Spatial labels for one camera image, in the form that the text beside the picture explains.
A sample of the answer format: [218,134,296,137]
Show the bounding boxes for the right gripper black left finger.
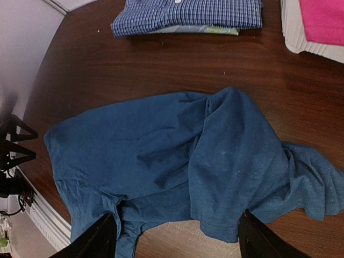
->
[51,213,117,258]

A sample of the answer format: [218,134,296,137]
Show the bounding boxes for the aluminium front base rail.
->
[14,167,71,252]

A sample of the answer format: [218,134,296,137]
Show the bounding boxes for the blue checked folded shirt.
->
[111,0,263,38]

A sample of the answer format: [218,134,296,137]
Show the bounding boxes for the light patterned folded garment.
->
[151,25,240,35]

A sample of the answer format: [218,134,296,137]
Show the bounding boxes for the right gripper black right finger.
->
[238,210,309,258]

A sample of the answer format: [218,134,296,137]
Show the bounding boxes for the white plastic laundry bin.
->
[280,0,343,63]

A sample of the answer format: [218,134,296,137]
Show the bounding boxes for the pink cloth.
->
[299,0,343,46]

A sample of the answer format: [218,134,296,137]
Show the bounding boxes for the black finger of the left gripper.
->
[1,142,37,171]
[6,114,38,141]

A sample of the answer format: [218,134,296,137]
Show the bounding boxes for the dark blue polo shirt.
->
[44,88,343,257]

